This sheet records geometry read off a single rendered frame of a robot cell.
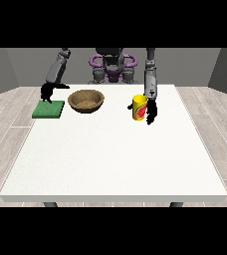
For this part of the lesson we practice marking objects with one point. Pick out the dark table leg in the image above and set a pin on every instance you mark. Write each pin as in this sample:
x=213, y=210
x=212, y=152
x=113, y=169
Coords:
x=176, y=204
x=50, y=204

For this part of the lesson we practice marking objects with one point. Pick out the yellow cup with melon print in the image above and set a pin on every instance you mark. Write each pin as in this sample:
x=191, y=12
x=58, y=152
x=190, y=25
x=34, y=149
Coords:
x=139, y=108

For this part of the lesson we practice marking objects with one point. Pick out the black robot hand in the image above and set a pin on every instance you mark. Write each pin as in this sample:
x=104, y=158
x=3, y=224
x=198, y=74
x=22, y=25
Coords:
x=151, y=111
x=46, y=90

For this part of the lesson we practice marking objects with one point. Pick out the brown wooden bowl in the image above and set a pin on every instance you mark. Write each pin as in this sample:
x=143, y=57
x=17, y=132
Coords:
x=86, y=101

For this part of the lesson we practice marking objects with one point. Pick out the grey robot trunk purple rings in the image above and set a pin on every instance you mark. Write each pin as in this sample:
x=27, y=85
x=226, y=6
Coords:
x=112, y=68

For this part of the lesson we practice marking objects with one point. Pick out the green square pad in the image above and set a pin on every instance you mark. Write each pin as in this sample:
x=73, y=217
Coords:
x=48, y=109

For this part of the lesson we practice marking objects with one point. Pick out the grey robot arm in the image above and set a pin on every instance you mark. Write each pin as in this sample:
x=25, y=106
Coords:
x=56, y=69
x=150, y=78

